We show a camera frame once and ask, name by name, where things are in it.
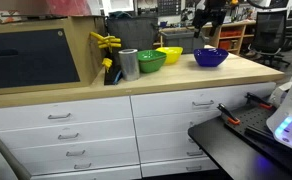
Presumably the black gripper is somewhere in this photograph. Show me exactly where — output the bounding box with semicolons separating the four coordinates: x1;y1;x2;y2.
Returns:
192;0;228;39

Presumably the blue plastic bowl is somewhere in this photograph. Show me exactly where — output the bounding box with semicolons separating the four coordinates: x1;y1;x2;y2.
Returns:
193;47;230;68

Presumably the yellow plastic bowl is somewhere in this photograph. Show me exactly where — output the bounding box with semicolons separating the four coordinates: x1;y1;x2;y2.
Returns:
155;46;184;66

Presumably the orange storage bin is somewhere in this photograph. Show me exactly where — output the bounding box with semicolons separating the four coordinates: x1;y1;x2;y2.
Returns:
219;29;243;39
218;39;234;51

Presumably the grey plastic storage bin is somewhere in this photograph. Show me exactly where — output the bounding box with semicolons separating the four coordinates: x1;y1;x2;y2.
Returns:
160;28;208;55

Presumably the wooden shelf unit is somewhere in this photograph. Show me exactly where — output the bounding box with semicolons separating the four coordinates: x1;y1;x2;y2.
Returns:
152;19;258;56

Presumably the black mesh office chair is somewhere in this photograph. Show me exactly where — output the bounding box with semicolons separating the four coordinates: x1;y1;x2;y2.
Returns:
248;9;292;70

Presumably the grey fabric basket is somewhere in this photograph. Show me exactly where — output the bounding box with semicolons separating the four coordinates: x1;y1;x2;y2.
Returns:
105;15;160;57

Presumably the silver metal cylinder cup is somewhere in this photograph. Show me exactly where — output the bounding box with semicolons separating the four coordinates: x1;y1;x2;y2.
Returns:
118;48;141;82

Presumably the black orange bar clamp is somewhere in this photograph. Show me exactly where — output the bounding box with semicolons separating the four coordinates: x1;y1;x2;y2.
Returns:
244;92;274;111
216;102;241;126

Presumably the teal cloth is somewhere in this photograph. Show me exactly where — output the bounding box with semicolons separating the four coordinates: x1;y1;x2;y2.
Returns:
108;10;133;20

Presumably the black perforated board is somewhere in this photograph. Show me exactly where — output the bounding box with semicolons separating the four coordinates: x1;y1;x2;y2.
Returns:
223;102;289;143

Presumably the black stand block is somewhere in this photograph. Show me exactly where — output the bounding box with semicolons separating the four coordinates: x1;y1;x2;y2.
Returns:
103;64;123;86

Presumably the black robot table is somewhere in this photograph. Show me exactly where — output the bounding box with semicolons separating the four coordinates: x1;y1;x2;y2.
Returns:
187;101;292;180

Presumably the red translucent sheet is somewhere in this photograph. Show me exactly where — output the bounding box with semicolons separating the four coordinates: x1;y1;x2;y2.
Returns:
45;0;93;17

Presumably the white drawer cabinet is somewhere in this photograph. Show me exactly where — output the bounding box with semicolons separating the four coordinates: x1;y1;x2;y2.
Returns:
0;81;278;180

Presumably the orange white patterned box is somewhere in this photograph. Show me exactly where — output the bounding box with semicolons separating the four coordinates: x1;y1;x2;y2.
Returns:
0;9;21;24

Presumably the grey metal drawer handle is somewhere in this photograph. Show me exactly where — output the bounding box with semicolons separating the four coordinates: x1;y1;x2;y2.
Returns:
47;112;72;121
191;99;216;108
185;165;203;172
73;162;93;170
185;150;204;158
57;132;81;141
65;149;87;158

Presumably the yellow handled clamp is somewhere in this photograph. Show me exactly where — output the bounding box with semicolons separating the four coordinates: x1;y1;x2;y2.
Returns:
89;31;123;52
101;57;114;73

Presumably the blue handled tool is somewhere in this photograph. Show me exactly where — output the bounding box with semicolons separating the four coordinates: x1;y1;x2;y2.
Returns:
112;69;123;84

